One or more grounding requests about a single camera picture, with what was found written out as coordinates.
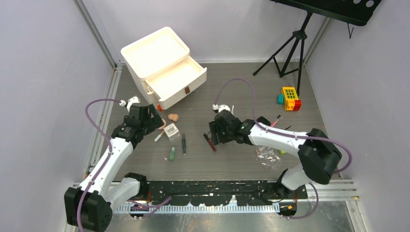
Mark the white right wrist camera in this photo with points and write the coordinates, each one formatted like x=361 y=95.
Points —
x=217 y=108

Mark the white barcode box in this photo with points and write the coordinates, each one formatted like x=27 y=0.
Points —
x=171 y=131

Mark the black music stand tray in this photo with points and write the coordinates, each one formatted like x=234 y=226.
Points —
x=355 y=12

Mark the teal wooden block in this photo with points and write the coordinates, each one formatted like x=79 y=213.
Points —
x=280 y=99

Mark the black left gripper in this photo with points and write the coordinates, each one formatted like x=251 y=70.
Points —
x=155 y=122

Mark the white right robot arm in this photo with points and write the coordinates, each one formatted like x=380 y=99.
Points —
x=318 y=156

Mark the yellow toy block house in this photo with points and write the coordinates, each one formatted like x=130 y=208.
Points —
x=290 y=95

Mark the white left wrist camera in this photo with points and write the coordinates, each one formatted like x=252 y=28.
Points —
x=131 y=102

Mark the red toy block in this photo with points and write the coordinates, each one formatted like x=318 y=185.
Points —
x=297 y=105

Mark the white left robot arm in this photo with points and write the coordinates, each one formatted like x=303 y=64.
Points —
x=90 y=206

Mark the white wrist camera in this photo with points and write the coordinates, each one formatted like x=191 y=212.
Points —
x=131 y=102
x=217 y=108

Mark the beige makeup sponge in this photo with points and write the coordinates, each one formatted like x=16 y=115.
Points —
x=173 y=117

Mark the pink eyebrow brush comb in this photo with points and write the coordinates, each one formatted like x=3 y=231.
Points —
x=279 y=117

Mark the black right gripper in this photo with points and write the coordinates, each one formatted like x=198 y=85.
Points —
x=214 y=128

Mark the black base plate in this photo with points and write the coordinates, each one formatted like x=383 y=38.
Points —
x=215 y=193

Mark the dark green makeup stick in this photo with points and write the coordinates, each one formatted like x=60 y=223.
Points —
x=184 y=144

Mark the white drawer organizer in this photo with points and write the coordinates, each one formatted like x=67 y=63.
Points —
x=162 y=68

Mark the clear plastic bag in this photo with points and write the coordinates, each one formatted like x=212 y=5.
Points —
x=268 y=157

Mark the pink powder puff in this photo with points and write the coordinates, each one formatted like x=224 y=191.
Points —
x=163 y=124

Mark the green lip balm tube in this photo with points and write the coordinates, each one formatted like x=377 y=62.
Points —
x=172 y=153

